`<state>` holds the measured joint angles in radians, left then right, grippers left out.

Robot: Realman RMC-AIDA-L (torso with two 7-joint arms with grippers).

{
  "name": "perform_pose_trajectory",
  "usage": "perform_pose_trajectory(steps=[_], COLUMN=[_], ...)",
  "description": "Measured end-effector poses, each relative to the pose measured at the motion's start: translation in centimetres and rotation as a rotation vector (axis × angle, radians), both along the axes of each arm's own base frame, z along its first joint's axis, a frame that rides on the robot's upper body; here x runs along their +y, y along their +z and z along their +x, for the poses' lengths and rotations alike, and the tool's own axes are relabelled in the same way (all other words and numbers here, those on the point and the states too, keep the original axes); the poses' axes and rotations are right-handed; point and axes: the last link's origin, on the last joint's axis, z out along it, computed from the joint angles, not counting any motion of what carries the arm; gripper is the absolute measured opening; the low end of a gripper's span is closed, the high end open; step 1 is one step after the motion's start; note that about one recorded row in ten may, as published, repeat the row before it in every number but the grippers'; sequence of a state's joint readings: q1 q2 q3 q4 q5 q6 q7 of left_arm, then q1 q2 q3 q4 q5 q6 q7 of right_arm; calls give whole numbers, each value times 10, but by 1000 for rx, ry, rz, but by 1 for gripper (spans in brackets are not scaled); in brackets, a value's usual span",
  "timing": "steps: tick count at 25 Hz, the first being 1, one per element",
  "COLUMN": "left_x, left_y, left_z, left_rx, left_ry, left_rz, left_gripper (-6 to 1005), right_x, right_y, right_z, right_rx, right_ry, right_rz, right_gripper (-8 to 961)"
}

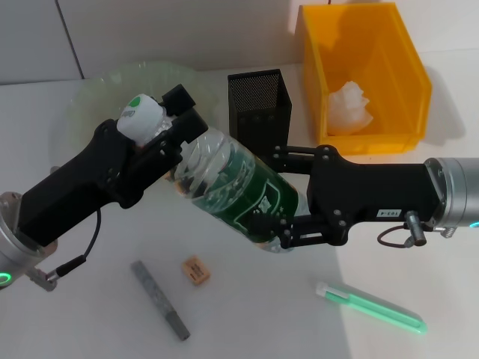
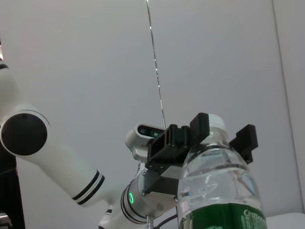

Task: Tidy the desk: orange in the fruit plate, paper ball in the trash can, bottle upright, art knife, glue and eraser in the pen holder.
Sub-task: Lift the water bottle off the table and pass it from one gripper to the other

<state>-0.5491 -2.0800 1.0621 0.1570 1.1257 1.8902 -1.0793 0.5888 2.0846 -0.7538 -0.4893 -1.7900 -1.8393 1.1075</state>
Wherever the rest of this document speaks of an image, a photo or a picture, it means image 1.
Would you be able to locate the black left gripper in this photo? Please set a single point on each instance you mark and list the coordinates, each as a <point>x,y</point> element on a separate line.
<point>67,194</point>

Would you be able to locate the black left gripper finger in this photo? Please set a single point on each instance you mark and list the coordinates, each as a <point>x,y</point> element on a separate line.
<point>187,125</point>

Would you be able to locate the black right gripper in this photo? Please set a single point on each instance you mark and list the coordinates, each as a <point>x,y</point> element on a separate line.
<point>374,190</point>

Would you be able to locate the clear green-label water bottle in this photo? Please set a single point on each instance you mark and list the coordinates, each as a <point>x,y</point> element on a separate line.
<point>232,179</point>

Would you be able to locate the white paper ball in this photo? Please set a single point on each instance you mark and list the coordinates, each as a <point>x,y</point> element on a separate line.
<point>348,110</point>

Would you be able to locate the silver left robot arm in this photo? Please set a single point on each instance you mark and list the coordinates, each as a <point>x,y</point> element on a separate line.
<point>15,232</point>

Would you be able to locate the black mesh pen holder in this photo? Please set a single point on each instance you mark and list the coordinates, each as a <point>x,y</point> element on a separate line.
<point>258,97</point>

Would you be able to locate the pale green glass fruit plate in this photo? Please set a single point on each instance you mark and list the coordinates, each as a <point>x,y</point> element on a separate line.
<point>105,86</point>

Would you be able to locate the beige eraser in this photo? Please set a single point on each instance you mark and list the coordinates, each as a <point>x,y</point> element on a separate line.
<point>195,270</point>

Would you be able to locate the grey marker pen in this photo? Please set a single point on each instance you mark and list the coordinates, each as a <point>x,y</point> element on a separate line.
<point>161,299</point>

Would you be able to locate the yellow plastic bin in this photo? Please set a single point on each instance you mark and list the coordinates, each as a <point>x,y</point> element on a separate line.
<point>374,144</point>

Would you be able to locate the silver right wrist pin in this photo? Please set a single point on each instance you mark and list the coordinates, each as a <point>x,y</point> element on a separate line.
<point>416,228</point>

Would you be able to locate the silver wrist pin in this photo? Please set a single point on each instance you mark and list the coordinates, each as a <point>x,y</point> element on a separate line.
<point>41,278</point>
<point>416,228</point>

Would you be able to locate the silver left wrist pin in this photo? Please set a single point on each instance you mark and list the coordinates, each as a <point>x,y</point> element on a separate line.
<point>41,278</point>

